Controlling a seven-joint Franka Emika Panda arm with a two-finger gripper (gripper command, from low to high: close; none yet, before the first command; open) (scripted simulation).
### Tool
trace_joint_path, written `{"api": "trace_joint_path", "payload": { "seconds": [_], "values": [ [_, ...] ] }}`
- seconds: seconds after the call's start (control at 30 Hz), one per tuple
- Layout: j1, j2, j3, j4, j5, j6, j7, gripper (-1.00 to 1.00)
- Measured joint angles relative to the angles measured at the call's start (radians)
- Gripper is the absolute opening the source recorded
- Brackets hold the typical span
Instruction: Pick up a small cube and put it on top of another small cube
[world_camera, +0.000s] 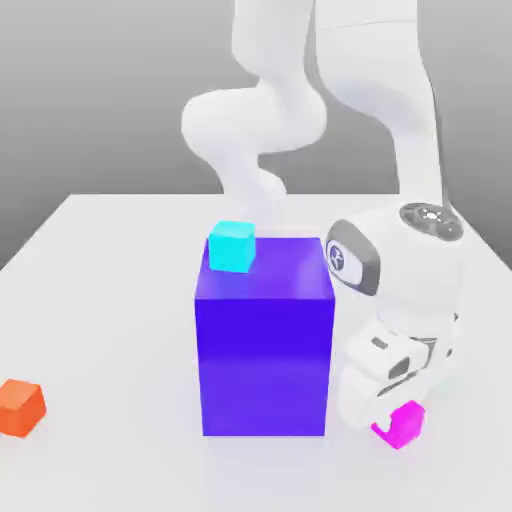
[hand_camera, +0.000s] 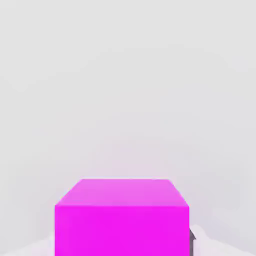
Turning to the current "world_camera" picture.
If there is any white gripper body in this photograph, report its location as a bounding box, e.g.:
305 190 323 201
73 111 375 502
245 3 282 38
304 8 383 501
338 360 428 432

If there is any small magenta cube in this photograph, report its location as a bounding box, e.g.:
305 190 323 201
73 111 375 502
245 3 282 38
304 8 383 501
369 399 426 450

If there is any small cyan cube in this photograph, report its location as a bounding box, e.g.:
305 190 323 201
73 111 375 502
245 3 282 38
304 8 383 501
207 219 257 275

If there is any small orange cube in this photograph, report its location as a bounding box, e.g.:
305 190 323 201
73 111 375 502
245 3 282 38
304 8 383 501
0 378 48 440

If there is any large purple box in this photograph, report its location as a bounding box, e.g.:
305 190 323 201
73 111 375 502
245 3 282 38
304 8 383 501
194 236 336 438

